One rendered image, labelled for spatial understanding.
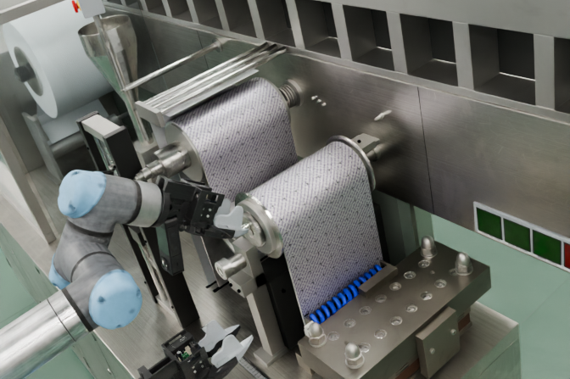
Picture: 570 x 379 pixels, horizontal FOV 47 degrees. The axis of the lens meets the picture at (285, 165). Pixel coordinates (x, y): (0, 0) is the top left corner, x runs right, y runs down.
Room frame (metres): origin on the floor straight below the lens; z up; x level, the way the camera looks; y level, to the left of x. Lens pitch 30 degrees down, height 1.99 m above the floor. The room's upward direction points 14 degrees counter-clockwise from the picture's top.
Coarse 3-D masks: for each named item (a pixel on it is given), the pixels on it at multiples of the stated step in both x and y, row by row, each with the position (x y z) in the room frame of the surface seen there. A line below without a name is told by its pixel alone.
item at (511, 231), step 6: (510, 222) 0.94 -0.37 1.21; (510, 228) 0.94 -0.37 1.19; (516, 228) 0.93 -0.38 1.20; (522, 228) 0.92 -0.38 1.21; (510, 234) 0.94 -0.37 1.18; (516, 234) 0.93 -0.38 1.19; (522, 234) 0.92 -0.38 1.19; (528, 234) 0.91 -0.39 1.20; (510, 240) 0.94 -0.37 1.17; (516, 240) 0.93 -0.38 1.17; (522, 240) 0.92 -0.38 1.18; (528, 240) 0.91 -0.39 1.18; (522, 246) 0.92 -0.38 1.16; (528, 246) 0.91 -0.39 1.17
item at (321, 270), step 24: (360, 216) 1.13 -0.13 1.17; (336, 240) 1.09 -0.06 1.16; (360, 240) 1.12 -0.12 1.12; (288, 264) 1.02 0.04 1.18; (312, 264) 1.05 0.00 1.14; (336, 264) 1.08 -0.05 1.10; (360, 264) 1.11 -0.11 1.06; (312, 288) 1.04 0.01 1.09; (336, 288) 1.07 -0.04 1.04; (312, 312) 1.04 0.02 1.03
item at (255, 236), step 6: (246, 216) 1.06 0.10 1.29; (252, 216) 1.06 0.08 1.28; (252, 222) 1.04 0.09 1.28; (258, 222) 1.05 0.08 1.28; (252, 228) 1.05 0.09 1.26; (258, 228) 1.04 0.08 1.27; (246, 234) 1.08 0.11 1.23; (252, 234) 1.05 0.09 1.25; (258, 234) 1.03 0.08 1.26; (264, 234) 1.04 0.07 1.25; (252, 240) 1.06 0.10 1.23; (258, 240) 1.04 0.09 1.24; (264, 240) 1.03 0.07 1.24; (258, 246) 1.05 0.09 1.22
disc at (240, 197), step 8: (240, 192) 1.10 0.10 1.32; (240, 200) 1.11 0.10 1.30; (248, 200) 1.08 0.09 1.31; (256, 200) 1.05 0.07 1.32; (264, 208) 1.04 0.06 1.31; (272, 224) 1.02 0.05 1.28; (280, 240) 1.01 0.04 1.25; (280, 248) 1.02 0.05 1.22; (272, 256) 1.05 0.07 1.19; (280, 256) 1.03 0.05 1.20
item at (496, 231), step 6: (480, 210) 1.00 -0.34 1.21; (480, 216) 1.00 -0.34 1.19; (486, 216) 0.99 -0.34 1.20; (492, 216) 0.98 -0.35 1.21; (480, 222) 1.00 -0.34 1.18; (486, 222) 0.99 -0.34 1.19; (492, 222) 0.98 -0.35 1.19; (498, 222) 0.96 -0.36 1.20; (480, 228) 1.00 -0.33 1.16; (486, 228) 0.99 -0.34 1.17; (492, 228) 0.98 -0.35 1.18; (498, 228) 0.97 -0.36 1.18; (492, 234) 0.98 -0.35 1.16; (498, 234) 0.97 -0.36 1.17
